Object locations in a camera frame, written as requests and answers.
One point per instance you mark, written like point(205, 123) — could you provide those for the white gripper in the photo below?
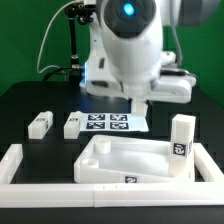
point(146, 86)

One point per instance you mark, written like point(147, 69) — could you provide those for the white desk tabletop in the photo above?
point(112, 159)

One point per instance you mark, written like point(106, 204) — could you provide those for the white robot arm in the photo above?
point(126, 57)

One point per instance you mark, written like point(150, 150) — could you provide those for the marker tag sheet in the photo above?
point(113, 122)

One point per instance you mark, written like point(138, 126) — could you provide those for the white U-shaped obstacle frame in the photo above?
point(208, 192)

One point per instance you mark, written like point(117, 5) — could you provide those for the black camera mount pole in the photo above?
point(76, 12)

